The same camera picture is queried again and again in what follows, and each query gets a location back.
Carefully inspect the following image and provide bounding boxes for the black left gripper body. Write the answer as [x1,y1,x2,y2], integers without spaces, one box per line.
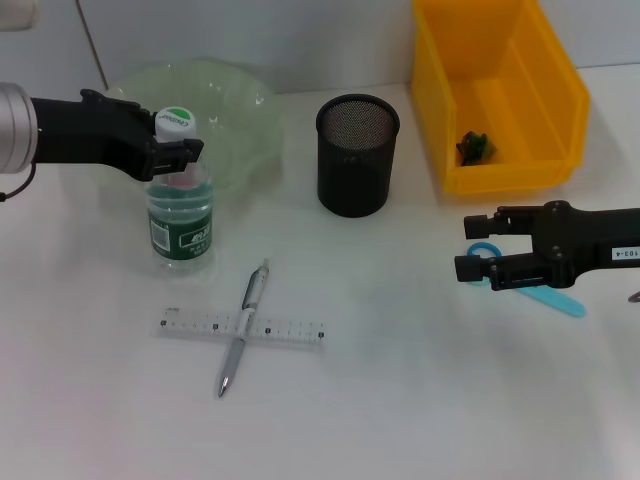
[29,89,156,181]

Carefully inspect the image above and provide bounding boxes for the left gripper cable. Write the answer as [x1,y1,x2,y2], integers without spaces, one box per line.
[0,162,39,203]

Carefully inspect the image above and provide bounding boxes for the translucent green fruit plate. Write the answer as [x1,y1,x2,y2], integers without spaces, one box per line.
[97,58,284,195]

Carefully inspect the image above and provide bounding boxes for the clear plastic ruler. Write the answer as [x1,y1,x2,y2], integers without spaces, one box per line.
[152,307,326,352]

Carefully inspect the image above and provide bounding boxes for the green plastic scrap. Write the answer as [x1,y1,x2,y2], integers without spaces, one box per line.
[453,130,497,166]

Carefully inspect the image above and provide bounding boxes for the black mesh pen holder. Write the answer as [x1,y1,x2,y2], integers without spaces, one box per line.
[314,93,401,219]

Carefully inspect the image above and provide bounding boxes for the silver ballpoint pen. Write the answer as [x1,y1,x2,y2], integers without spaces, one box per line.
[216,258,271,399]

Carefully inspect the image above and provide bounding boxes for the yellow plastic bin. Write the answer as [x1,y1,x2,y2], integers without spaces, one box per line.
[410,0,591,197]

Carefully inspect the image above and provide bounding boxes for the clear green-label water bottle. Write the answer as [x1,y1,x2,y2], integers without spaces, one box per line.
[146,105,216,281]

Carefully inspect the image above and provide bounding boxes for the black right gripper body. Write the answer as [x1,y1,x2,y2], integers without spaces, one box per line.
[532,200,640,290]

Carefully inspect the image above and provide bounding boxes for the blue plastic scissors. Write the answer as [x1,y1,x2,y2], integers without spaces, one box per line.
[467,241,586,318]

